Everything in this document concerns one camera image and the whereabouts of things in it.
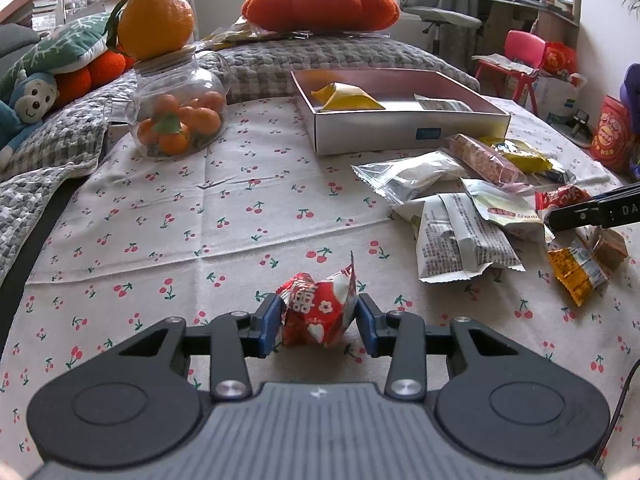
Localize large plush orange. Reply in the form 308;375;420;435
106;0;196;62

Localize small black stand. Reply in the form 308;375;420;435
569;109;594;137

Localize yellow packet with blue circle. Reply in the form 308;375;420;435
479;137;554;174

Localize plain red snack packet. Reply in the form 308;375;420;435
534;185;594;214

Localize cherry print tablecloth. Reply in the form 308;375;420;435
0;95;640;476

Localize wooden desk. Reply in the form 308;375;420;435
476;0;582;78

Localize yellow plastic packaging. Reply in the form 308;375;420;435
201;16;262;52

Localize pink child chair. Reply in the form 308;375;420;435
472;29;546;107

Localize clear white snack packet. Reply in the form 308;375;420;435
351;148;471;206

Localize grey quilted blanket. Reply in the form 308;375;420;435
0;35;481;286

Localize grey sofa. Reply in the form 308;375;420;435
0;24;42;78

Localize orange snack packet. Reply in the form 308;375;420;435
546;239;609;307

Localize pink speckled snack bar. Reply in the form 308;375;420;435
448;133;534;194

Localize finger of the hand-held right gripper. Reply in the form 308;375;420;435
592;183;640;202
544;193;640;234

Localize glass jar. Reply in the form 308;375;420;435
124;44;231;159

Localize purple toy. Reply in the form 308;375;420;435
618;63;640;134

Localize small oranges in jar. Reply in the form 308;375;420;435
136;91;226;156

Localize black cable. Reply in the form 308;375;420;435
594;369;632;467

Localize orange pumpkin cushion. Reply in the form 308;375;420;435
241;0;401;34

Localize red floral snack packet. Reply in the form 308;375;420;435
276;252;359;349

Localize brown snack packet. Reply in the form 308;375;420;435
575;226;629;272

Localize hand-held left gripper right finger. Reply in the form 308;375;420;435
356;293;527;402

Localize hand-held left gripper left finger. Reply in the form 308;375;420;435
117;294;286;402

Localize yellow snack packet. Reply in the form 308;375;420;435
310;82;386;112

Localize blue monkey plush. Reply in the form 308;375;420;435
0;70;60;167

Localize green leaf cushion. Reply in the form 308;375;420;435
0;12;119;92

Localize newspaper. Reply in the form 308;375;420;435
472;53;540;77

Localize stack of books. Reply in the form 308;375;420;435
0;0;67;27

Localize small white snack packet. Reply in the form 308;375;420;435
414;94;474;113

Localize orange plush balls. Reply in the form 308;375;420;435
54;49;137;109

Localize silver cardboard box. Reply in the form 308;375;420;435
290;68;512;157

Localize white packet with red label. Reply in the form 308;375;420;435
459;177;547;235

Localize grey office chair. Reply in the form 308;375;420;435
392;0;484;57

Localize red bag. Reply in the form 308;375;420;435
541;41;579;77

